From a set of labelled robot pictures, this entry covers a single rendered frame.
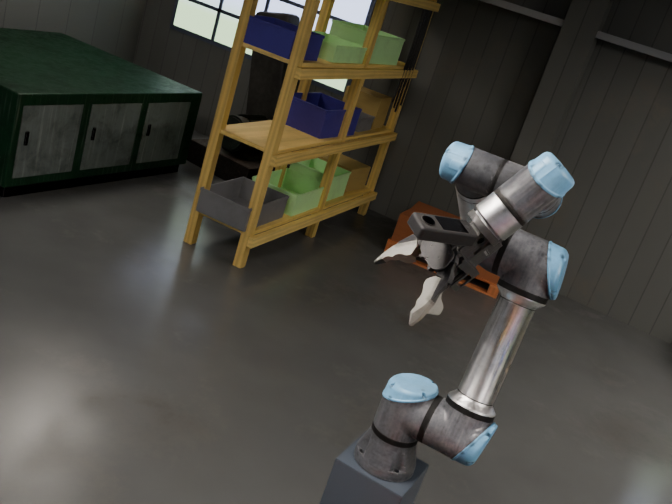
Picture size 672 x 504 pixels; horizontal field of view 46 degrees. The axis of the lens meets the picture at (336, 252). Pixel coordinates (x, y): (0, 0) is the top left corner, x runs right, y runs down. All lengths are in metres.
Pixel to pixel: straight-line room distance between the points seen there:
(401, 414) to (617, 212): 5.92
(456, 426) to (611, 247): 5.95
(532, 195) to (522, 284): 0.48
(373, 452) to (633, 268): 5.96
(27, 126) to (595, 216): 4.91
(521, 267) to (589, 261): 5.97
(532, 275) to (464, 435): 0.38
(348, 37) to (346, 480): 5.25
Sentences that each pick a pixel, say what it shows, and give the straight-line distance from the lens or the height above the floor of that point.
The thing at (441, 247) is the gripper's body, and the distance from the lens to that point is 1.32.
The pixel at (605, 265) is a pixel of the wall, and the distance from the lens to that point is 7.69.
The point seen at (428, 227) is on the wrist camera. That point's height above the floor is 1.92.
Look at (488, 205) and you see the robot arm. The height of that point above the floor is 1.97.
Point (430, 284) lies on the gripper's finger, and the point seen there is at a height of 1.82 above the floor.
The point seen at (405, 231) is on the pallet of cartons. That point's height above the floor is 0.25.
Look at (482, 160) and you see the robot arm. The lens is 1.42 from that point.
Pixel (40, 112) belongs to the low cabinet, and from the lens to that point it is 6.06.
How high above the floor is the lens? 2.25
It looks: 20 degrees down
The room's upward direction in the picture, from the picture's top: 18 degrees clockwise
